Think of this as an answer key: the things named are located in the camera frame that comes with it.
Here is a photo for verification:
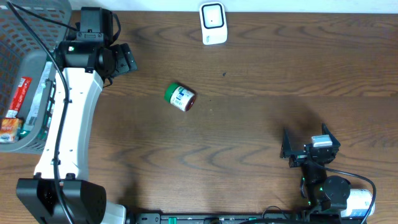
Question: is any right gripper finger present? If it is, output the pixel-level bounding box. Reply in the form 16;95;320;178
322;123;340;146
280;128;292;159

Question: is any white blue label container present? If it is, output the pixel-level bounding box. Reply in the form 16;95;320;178
340;189;373;218

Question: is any green lid glass jar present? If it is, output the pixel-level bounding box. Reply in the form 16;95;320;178
164;83;197;111

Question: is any green white pouch packet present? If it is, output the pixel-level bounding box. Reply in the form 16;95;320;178
23;62;53;132

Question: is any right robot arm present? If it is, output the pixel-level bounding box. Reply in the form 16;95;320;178
280;124;351;223

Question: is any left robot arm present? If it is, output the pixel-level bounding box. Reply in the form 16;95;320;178
16;41;137;223

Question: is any white barcode scanner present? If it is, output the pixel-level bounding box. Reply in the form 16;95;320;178
199;2;228;45

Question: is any grey plastic mesh basket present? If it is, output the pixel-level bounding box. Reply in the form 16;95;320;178
1;0;72;154

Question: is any red sachet packet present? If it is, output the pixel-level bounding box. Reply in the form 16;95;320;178
6;77;32;118

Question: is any orange snack box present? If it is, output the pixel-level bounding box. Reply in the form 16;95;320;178
0;118;23;144

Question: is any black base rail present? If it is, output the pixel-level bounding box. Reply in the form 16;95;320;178
135;212;362;224

